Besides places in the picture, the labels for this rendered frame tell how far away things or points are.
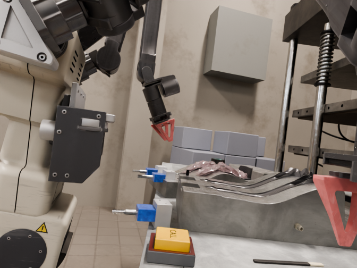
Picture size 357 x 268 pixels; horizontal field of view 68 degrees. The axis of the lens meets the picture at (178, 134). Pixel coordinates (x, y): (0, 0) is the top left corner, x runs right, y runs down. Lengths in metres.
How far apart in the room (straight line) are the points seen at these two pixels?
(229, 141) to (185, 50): 1.51
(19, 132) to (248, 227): 0.56
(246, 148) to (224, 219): 2.30
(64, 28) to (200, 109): 3.24
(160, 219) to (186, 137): 2.43
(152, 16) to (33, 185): 0.66
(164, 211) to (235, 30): 3.28
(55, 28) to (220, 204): 0.48
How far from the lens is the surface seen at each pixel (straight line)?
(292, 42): 2.18
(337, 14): 0.42
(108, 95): 3.49
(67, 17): 0.53
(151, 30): 0.99
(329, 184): 0.34
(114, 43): 0.94
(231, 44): 3.66
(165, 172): 0.96
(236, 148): 2.87
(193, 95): 3.67
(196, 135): 3.06
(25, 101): 0.68
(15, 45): 0.53
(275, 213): 0.68
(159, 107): 0.94
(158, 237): 0.49
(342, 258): 0.71
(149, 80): 0.93
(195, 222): 0.64
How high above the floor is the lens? 1.01
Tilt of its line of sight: level
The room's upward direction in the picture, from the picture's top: 7 degrees clockwise
